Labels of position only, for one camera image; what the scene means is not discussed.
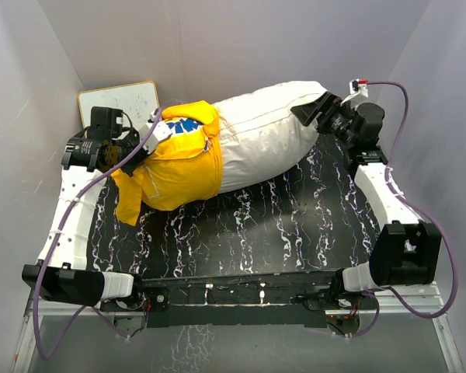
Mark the yellow Pikachu pillowcase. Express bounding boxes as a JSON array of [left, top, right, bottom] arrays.
[[111, 100, 223, 225]]

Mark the small whiteboard wooden frame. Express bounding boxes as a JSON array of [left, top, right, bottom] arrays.
[[78, 81, 159, 129]]

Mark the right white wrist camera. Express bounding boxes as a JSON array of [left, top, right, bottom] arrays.
[[341, 79, 369, 107]]

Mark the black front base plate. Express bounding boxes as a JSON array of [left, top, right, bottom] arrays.
[[100, 271, 377, 329]]

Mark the white pillow insert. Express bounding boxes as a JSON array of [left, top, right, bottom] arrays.
[[213, 81, 327, 193]]

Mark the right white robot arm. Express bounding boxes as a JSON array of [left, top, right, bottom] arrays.
[[291, 92, 442, 309]]

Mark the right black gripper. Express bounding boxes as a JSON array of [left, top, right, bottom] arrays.
[[289, 92, 356, 148]]

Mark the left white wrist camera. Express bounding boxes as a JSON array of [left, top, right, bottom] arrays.
[[139, 108, 172, 154]]

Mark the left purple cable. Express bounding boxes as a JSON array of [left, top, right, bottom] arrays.
[[33, 107, 164, 361]]

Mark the aluminium frame rail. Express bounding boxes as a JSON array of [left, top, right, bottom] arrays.
[[11, 103, 465, 373]]

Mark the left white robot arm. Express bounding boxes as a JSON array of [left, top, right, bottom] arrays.
[[22, 106, 161, 310]]

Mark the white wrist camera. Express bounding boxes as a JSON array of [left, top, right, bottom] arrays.
[[341, 79, 369, 107], [139, 108, 172, 154]]

